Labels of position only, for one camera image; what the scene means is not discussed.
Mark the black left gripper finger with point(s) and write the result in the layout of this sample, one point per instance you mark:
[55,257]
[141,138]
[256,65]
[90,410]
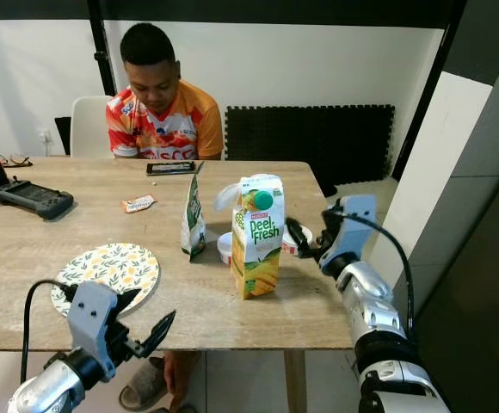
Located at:
[127,303]
[161,331]

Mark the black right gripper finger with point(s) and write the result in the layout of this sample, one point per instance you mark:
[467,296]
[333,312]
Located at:
[307,249]
[298,227]

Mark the Peel Fresh juice carton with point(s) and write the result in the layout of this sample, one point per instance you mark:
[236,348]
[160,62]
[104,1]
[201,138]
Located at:
[256,249]

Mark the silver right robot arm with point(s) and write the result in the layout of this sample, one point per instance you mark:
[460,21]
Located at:
[370,305]

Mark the white cup red label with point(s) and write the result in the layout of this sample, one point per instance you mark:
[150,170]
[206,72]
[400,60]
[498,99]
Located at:
[306,234]

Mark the grey sandal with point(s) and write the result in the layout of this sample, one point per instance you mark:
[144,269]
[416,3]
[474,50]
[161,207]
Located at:
[176,409]
[139,389]

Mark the small white cup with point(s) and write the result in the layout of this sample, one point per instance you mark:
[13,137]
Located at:
[224,249]

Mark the clear plastic bag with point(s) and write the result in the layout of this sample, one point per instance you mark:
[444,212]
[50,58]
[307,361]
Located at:
[225,196]

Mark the small snack wrapper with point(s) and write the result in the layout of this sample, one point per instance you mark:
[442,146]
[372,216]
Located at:
[138,205]

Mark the green white pouch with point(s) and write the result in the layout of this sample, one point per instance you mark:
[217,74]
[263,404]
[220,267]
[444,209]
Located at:
[192,225]

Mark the wooden table leg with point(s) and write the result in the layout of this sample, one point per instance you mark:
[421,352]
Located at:
[295,383]

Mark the black handheld controller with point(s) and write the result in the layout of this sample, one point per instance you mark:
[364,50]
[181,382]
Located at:
[33,200]

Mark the black smartphone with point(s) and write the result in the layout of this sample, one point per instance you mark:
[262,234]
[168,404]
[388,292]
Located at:
[170,168]

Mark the man in orange jersey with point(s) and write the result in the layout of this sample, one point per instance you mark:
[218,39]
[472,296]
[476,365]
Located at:
[163,120]

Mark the eyeglasses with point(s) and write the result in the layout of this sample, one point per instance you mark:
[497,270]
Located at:
[17,161]

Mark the white chair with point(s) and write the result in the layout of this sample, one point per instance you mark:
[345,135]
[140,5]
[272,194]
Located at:
[88,125]

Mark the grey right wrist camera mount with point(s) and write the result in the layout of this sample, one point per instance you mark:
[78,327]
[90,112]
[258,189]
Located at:
[354,225]

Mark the black foam wall mat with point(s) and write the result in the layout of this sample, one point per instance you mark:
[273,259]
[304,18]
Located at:
[310,142]

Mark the white wall socket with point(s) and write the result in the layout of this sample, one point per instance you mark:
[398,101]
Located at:
[45,137]

